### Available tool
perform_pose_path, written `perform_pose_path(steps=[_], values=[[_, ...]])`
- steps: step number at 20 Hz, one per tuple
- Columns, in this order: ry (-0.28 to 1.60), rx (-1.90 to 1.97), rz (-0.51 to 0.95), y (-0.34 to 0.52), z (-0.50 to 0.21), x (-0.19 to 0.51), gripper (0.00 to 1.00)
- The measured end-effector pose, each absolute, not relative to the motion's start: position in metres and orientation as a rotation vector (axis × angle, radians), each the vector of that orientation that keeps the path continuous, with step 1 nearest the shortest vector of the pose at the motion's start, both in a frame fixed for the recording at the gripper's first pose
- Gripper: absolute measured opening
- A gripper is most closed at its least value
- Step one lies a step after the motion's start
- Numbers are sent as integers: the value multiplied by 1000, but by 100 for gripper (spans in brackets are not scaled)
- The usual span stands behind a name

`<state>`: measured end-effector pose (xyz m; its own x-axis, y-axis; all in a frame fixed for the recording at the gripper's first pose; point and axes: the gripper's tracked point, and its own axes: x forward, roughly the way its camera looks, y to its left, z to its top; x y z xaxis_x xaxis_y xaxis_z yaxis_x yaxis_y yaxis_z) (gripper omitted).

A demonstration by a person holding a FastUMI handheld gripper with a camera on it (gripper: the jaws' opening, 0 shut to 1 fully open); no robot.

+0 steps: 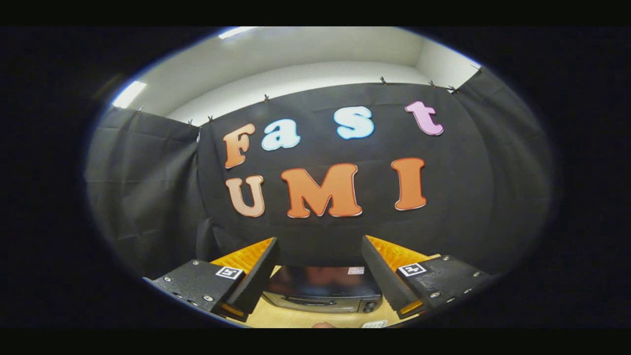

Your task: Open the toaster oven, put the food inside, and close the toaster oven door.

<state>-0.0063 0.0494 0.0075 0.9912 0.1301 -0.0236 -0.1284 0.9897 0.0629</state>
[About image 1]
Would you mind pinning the black toaster oven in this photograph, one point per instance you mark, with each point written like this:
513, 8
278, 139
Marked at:
320, 286

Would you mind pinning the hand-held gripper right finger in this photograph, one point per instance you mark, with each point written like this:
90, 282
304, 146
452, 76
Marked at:
383, 278

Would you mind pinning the ceiling light panel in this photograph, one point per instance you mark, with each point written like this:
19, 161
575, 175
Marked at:
129, 94
235, 32

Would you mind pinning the row of small cloth clips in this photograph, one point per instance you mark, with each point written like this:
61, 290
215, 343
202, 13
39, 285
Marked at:
382, 80

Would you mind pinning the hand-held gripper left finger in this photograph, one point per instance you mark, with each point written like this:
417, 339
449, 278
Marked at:
256, 281

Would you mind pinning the black backdrop cloth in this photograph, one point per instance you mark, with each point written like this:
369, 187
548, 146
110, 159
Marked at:
468, 197

